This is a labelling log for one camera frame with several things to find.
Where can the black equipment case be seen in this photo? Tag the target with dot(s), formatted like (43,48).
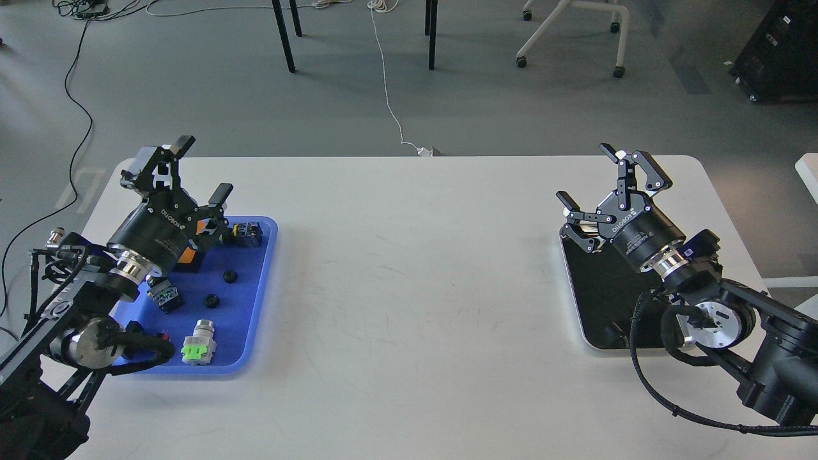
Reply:
(779,62)

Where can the black table leg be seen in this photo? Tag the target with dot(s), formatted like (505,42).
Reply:
(295,18)
(284,36)
(431,31)

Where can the black table leg left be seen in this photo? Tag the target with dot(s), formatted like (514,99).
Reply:
(284,36)

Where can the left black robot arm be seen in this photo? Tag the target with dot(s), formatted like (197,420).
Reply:
(70,342)

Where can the white table corner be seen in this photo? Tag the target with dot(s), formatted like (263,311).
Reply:
(806,167)

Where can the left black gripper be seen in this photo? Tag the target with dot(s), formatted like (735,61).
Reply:
(153,237)

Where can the red emergency stop button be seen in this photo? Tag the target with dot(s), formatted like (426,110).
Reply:
(164,294)

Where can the black red push button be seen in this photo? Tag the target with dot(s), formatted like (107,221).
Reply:
(137,328)

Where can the green push button switch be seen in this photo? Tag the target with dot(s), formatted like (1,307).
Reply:
(243,234)

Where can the orange button box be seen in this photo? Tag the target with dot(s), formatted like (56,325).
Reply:
(190,261)

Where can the black table leg right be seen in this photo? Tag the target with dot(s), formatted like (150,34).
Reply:
(431,31)

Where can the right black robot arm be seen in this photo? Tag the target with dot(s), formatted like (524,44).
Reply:
(707,320)

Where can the silver green indicator switch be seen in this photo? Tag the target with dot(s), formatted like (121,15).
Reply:
(200,347)

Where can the black table leg rear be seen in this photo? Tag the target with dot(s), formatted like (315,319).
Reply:
(295,18)

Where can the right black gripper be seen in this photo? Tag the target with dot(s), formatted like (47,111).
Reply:
(632,230)

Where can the silver metal tray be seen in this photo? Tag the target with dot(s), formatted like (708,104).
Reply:
(606,291)

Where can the blue plastic tray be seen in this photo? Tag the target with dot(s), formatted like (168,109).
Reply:
(235,319)

